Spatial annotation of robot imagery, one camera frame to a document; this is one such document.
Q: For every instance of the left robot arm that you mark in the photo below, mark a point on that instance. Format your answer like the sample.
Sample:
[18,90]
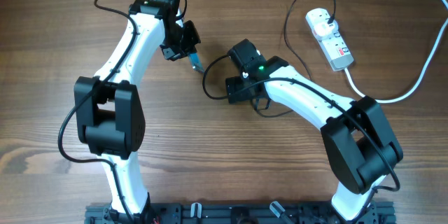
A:
[109,116]

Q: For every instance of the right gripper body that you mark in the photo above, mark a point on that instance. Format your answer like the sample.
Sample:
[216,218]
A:
[236,85]

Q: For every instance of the white power strip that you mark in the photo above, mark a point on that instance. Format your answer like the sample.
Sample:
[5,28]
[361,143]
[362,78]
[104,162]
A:
[334,48]

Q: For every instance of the Galaxy smartphone teal screen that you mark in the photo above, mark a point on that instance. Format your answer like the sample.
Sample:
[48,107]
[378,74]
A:
[195,63]

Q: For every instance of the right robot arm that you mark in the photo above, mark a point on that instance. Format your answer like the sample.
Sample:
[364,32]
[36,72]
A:
[361,146]

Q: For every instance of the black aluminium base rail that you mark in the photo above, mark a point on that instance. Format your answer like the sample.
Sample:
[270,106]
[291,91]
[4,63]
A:
[241,213]

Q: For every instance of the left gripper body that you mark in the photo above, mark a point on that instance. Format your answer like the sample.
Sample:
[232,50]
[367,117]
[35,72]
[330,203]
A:
[180,42]

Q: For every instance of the white USB charger plug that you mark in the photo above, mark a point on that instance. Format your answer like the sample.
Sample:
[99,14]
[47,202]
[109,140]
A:
[322,30]

